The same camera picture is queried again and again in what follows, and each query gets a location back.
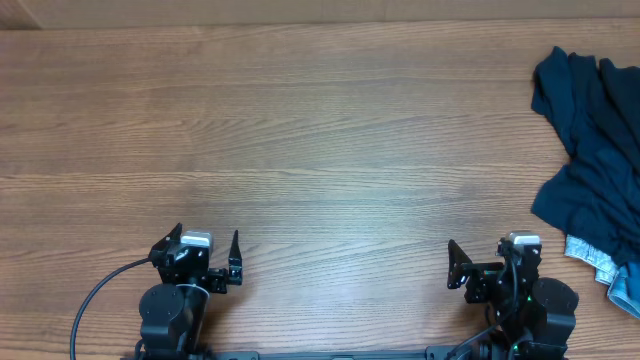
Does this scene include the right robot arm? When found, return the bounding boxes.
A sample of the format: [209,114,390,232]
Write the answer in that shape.
[445,232,579,360]

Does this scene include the dark navy shirt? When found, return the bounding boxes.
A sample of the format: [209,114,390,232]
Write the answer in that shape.
[531,47,639,265]

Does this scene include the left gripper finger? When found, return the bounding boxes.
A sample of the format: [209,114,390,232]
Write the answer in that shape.
[228,230,243,286]
[161,223,183,244]

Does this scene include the black t-shirt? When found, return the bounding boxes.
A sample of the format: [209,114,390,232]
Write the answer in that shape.
[599,58,639,172]

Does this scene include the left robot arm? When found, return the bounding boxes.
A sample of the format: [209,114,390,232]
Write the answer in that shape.
[136,224,243,359]

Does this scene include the light blue denim jeans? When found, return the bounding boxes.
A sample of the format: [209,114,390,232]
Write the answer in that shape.
[564,235,639,319]

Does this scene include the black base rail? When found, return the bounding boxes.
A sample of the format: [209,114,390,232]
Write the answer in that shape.
[119,344,566,360]

